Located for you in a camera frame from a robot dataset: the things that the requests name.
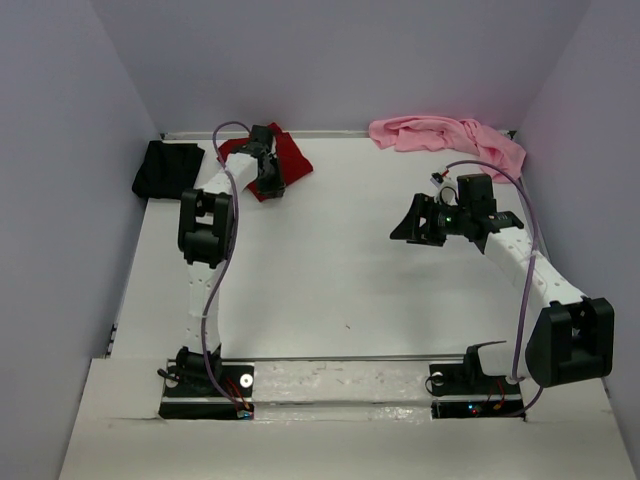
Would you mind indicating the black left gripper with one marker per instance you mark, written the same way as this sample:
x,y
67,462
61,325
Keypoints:
x,y
276,185

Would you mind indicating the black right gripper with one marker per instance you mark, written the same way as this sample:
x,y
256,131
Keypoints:
x,y
423,206

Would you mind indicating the red t shirt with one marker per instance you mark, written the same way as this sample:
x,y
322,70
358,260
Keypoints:
x,y
295,160

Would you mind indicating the black t shirt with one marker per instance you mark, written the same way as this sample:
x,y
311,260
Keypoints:
x,y
167,170

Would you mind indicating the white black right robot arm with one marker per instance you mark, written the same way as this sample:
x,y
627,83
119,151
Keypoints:
x,y
572,339

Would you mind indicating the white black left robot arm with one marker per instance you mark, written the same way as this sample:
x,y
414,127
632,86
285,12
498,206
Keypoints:
x,y
207,235

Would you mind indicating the pink t shirt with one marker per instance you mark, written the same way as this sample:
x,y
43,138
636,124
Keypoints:
x,y
436,133

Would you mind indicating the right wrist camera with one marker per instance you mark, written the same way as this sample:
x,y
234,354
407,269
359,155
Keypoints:
x,y
446,189

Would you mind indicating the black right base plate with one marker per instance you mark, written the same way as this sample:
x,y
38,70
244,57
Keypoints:
x,y
463,390

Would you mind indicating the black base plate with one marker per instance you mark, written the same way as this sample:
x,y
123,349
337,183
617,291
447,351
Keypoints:
x,y
463,390
196,398

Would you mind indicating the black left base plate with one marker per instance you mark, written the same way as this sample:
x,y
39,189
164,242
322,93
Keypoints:
x,y
196,398

